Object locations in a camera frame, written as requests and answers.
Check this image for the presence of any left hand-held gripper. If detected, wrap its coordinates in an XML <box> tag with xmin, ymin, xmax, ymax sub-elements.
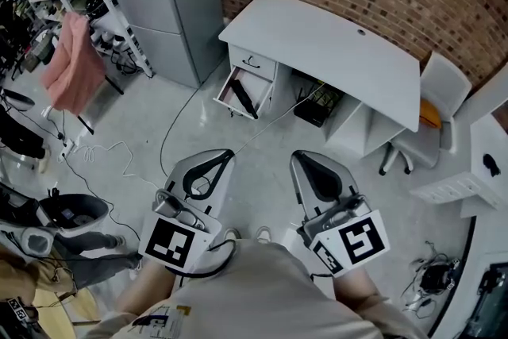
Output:
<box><xmin>137</xmin><ymin>148</ymin><xmax>238</xmax><ymax>277</ymax></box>

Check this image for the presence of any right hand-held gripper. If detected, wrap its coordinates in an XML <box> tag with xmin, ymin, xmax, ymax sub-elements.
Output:
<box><xmin>289</xmin><ymin>149</ymin><xmax>392</xmax><ymax>277</ymax></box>

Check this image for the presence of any black umbrella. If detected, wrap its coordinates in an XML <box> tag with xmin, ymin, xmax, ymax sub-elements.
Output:
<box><xmin>231</xmin><ymin>78</ymin><xmax>260</xmax><ymax>120</ymax></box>

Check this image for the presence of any white drawer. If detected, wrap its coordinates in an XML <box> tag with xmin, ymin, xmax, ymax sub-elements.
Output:
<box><xmin>213</xmin><ymin>65</ymin><xmax>275</xmax><ymax>121</ymax></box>

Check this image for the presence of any person's right forearm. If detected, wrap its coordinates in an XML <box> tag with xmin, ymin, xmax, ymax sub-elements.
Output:
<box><xmin>332</xmin><ymin>264</ymin><xmax>383</xmax><ymax>303</ymax></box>

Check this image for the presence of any person's left forearm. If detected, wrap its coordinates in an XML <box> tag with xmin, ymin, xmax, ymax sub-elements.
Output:
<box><xmin>116</xmin><ymin>260</ymin><xmax>179</xmax><ymax>319</ymax></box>

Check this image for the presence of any white cabinet door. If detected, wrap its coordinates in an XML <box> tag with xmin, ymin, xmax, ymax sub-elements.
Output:
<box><xmin>229</xmin><ymin>44</ymin><xmax>278</xmax><ymax>83</ymax></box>

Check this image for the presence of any white desk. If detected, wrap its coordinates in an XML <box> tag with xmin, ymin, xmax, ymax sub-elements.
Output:
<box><xmin>213</xmin><ymin>0</ymin><xmax>421</xmax><ymax>160</ymax></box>

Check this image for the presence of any black clothes stand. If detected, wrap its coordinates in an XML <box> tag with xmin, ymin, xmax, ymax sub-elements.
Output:
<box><xmin>76</xmin><ymin>75</ymin><xmax>125</xmax><ymax>137</ymax></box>

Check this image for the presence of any person's beige shirt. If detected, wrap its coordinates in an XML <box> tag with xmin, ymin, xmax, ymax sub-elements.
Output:
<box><xmin>79</xmin><ymin>237</ymin><xmax>429</xmax><ymax>339</ymax></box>

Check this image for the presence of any white power strip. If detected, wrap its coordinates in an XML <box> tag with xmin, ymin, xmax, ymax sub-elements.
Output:
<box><xmin>58</xmin><ymin>138</ymin><xmax>77</xmax><ymax>164</ymax></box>

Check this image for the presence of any black chair with blue sticker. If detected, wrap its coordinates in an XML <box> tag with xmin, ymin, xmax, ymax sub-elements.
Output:
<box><xmin>37</xmin><ymin>192</ymin><xmax>110</xmax><ymax>240</ymax></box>

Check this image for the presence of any white office chair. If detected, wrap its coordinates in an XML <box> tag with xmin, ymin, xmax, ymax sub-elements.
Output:
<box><xmin>379</xmin><ymin>51</ymin><xmax>473</xmax><ymax>176</ymax></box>

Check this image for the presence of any white table with black edge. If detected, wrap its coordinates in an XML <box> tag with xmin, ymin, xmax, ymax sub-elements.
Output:
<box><xmin>430</xmin><ymin>216</ymin><xmax>508</xmax><ymax>339</ymax></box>

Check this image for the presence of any pink cloth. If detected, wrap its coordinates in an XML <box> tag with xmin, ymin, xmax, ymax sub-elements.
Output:
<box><xmin>39</xmin><ymin>10</ymin><xmax>107</xmax><ymax>117</ymax></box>

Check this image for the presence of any white side cabinet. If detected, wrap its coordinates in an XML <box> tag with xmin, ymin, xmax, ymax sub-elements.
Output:
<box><xmin>460</xmin><ymin>63</ymin><xmax>508</xmax><ymax>220</ymax></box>

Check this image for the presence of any white metal shelf rack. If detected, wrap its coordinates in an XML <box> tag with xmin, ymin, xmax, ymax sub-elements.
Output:
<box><xmin>10</xmin><ymin>0</ymin><xmax>154</xmax><ymax>79</ymax></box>

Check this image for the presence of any black floor cable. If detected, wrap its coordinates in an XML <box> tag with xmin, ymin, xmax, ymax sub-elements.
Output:
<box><xmin>159</xmin><ymin>63</ymin><xmax>224</xmax><ymax>180</ymax></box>

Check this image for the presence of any thin white cable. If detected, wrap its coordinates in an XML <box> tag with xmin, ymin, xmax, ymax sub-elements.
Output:
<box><xmin>233</xmin><ymin>84</ymin><xmax>328</xmax><ymax>156</ymax></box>

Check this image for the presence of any white coiled floor cable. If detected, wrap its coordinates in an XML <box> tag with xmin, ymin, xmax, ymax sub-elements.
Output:
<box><xmin>59</xmin><ymin>141</ymin><xmax>168</xmax><ymax>190</ymax></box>

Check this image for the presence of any left hand-held gripper black cable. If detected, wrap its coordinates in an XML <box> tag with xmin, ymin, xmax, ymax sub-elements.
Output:
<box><xmin>166</xmin><ymin>237</ymin><xmax>238</xmax><ymax>280</ymax></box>

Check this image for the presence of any hand-held gripper black cable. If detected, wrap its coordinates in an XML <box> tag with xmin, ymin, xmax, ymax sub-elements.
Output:
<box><xmin>166</xmin><ymin>237</ymin><xmax>238</xmax><ymax>280</ymax></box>
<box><xmin>309</xmin><ymin>271</ymin><xmax>339</xmax><ymax>283</ymax></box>

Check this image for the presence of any right hand-held gripper black cable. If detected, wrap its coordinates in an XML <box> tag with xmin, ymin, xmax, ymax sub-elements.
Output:
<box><xmin>309</xmin><ymin>271</ymin><xmax>339</xmax><ymax>283</ymax></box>

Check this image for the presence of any black device with tangled cables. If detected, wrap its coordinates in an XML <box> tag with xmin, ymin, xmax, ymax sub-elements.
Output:
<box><xmin>402</xmin><ymin>241</ymin><xmax>462</xmax><ymax>319</ymax></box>

